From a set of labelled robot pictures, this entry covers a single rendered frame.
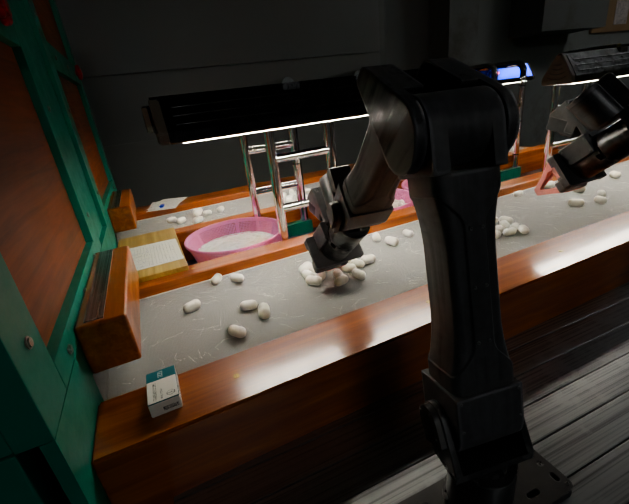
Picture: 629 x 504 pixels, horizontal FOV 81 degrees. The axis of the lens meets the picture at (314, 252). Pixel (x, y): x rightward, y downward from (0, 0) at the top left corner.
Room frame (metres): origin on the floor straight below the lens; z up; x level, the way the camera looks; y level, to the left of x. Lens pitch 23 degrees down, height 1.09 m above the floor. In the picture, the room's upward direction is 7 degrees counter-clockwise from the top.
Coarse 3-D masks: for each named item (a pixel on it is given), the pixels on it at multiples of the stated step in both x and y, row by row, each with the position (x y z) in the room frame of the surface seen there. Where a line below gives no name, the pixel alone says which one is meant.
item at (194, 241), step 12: (204, 228) 1.03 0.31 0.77; (216, 228) 1.06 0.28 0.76; (228, 228) 1.07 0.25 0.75; (240, 228) 1.07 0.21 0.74; (252, 228) 1.07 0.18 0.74; (264, 228) 1.05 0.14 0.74; (276, 228) 1.01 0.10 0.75; (192, 240) 0.97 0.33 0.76; (204, 240) 1.01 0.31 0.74; (276, 240) 0.91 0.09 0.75; (192, 252) 0.86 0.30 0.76; (204, 252) 0.83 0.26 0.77; (216, 252) 0.83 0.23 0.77; (228, 252) 0.82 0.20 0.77
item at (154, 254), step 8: (168, 240) 0.93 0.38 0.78; (136, 248) 0.90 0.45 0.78; (144, 248) 0.89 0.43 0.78; (152, 248) 0.88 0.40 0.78; (160, 248) 0.87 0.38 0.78; (168, 248) 0.87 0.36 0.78; (176, 248) 0.86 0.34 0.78; (136, 256) 0.84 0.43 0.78; (144, 256) 0.83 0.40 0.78; (152, 256) 0.82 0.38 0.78; (160, 256) 0.82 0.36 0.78; (168, 256) 0.81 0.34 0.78; (176, 256) 0.80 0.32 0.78; (136, 264) 0.79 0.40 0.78; (144, 264) 0.78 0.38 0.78; (152, 264) 0.77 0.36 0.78; (160, 264) 0.77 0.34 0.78
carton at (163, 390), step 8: (168, 368) 0.39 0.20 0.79; (152, 376) 0.38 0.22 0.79; (160, 376) 0.38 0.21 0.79; (168, 376) 0.38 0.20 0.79; (176, 376) 0.38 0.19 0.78; (152, 384) 0.36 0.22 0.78; (160, 384) 0.36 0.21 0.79; (168, 384) 0.36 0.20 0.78; (176, 384) 0.36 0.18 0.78; (152, 392) 0.35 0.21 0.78; (160, 392) 0.35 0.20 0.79; (168, 392) 0.35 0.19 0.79; (176, 392) 0.34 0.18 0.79; (152, 400) 0.34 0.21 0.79; (160, 400) 0.33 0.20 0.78; (168, 400) 0.34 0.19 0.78; (176, 400) 0.34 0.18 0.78; (152, 408) 0.33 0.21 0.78; (160, 408) 0.33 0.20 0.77; (168, 408) 0.34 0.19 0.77; (176, 408) 0.34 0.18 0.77; (152, 416) 0.33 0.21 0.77
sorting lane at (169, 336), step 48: (528, 192) 1.08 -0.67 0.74; (576, 192) 1.03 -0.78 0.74; (624, 192) 0.97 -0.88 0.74; (384, 240) 0.84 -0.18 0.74; (528, 240) 0.74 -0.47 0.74; (192, 288) 0.71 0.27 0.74; (240, 288) 0.68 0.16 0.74; (288, 288) 0.65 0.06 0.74; (336, 288) 0.63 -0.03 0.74; (384, 288) 0.61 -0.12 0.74; (144, 336) 0.54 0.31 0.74; (192, 336) 0.53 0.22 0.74; (144, 384) 0.42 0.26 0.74
